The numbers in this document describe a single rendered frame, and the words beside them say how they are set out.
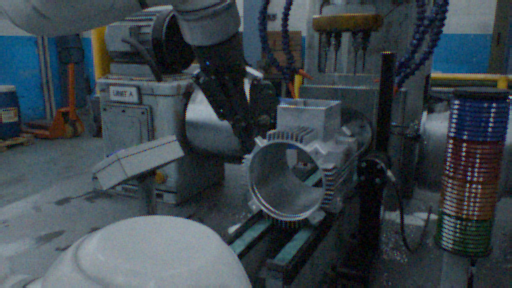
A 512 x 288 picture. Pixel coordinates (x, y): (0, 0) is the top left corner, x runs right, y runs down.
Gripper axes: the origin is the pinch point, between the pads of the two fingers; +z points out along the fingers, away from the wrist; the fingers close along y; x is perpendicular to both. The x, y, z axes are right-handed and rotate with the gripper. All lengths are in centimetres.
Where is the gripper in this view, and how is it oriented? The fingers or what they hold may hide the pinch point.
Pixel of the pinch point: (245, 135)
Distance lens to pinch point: 76.1
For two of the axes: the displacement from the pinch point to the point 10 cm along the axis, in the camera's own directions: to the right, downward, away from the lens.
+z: 2.2, 7.4, 6.4
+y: -9.0, -1.0, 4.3
